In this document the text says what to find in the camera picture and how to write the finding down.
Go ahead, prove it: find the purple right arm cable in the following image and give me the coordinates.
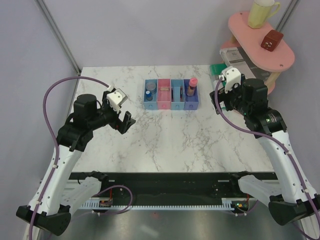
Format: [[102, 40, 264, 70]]
[[214, 76, 320, 240]]

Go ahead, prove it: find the green cutting mat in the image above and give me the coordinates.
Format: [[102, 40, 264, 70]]
[[209, 62, 228, 81]]

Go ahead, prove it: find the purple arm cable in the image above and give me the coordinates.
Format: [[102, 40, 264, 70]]
[[214, 76, 320, 240], [28, 76, 133, 240]]

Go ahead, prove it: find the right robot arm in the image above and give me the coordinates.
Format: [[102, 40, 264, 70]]
[[210, 77, 320, 226]]

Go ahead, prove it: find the folded newspaper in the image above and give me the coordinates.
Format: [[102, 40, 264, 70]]
[[219, 47, 271, 82]]

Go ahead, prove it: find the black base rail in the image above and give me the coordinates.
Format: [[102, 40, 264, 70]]
[[67, 171, 280, 207]]

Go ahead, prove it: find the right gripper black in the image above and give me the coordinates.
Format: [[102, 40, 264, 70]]
[[210, 78, 251, 117]]

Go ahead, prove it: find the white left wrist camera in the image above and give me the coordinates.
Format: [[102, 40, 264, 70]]
[[106, 88, 128, 113]]

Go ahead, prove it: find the dark red cube toy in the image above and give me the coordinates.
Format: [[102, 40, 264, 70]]
[[260, 29, 284, 52]]

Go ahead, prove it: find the pink bin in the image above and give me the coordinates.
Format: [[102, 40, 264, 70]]
[[157, 78, 171, 110]]

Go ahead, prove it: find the white cable duct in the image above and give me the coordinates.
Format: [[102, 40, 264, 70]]
[[79, 198, 235, 211]]

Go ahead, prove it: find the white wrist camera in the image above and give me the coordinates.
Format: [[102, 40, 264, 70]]
[[219, 66, 242, 94], [106, 88, 128, 113]]

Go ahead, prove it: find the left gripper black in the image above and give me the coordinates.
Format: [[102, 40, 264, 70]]
[[88, 91, 136, 134]]

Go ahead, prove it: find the light blue bin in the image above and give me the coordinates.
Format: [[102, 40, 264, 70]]
[[143, 79, 158, 110], [170, 79, 185, 110]]

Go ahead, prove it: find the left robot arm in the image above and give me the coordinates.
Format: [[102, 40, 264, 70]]
[[16, 89, 136, 236]]

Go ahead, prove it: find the pink cap brown bottle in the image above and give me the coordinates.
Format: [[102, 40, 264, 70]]
[[186, 77, 198, 97]]

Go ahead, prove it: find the clear tub of paper clips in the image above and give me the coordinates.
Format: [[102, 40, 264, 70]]
[[145, 81, 157, 95]]

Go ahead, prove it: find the blue cap glue bottle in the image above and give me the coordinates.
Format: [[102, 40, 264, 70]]
[[145, 90, 153, 102]]

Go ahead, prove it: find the pink two-tier shelf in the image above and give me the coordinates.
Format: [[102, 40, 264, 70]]
[[220, 11, 295, 94]]

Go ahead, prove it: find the light blue bin left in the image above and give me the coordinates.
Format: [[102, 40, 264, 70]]
[[143, 79, 158, 110]]

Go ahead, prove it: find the red mechanical pencil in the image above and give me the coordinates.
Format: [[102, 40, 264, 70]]
[[171, 87, 175, 103]]

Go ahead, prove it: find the red pen clear cap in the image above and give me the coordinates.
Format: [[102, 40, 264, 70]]
[[179, 86, 184, 102]]

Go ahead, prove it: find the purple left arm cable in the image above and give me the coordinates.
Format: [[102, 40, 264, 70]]
[[28, 76, 133, 240]]

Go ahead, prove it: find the light blue bin middle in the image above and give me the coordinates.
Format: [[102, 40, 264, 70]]
[[170, 79, 185, 110]]

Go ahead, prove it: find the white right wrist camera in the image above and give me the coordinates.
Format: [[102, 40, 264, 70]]
[[219, 66, 242, 94]]

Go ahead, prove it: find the yellow mug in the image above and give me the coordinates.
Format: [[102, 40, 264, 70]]
[[247, 0, 281, 29]]

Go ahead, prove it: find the purple blue bin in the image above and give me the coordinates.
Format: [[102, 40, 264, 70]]
[[183, 79, 199, 111]]

